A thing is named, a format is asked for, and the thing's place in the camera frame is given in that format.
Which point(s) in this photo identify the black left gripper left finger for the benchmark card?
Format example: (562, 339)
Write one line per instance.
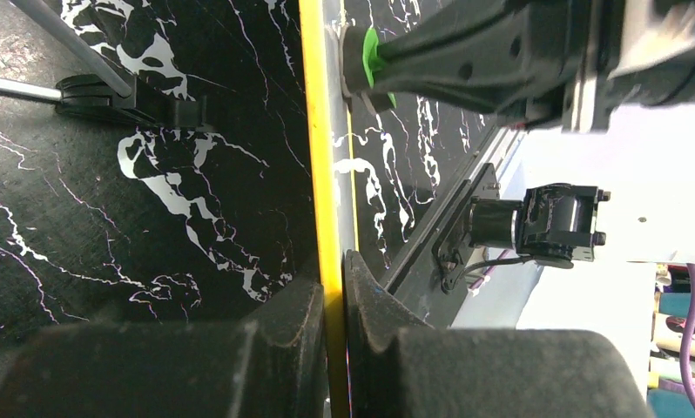
(271, 363)

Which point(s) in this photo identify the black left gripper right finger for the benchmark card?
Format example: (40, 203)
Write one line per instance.
(400, 366)

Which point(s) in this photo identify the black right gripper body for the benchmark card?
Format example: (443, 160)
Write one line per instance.
(637, 53)

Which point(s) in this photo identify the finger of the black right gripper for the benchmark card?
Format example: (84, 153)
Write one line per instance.
(500, 74)
(456, 21)

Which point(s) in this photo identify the green bone-shaped eraser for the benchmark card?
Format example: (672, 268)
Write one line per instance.
(359, 62)

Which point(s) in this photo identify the yellow-framed whiteboard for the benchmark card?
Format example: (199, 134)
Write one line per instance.
(326, 121)

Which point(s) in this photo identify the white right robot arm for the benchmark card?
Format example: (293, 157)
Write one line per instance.
(554, 224)

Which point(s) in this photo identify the black grey folding easel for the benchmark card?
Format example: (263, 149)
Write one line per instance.
(105, 94)

